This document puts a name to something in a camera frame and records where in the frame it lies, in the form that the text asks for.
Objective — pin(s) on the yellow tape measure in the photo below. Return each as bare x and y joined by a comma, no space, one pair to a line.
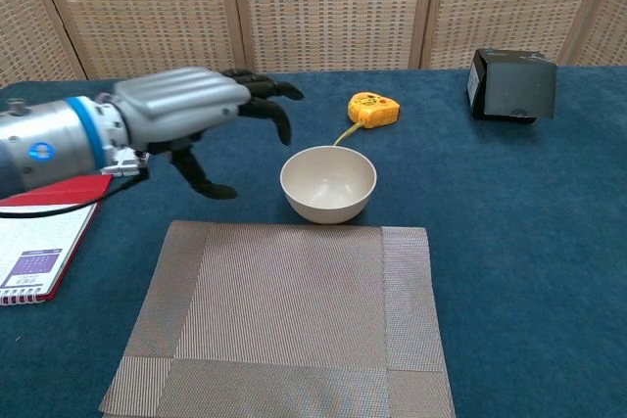
373,108

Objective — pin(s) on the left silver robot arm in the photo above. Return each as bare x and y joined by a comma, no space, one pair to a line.
54,139

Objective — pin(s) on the red spiral notebook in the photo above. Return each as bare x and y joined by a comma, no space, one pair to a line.
44,242

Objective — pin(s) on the brown woven placemat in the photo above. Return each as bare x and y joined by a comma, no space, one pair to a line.
289,300

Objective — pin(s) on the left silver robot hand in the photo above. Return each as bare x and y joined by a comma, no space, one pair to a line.
181,97

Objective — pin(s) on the black cardboard box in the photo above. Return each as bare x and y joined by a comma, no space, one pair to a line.
519,87

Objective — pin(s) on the woven bamboo folding screen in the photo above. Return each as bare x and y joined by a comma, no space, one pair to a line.
323,7

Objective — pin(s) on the white bowl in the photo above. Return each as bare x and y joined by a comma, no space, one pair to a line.
327,183

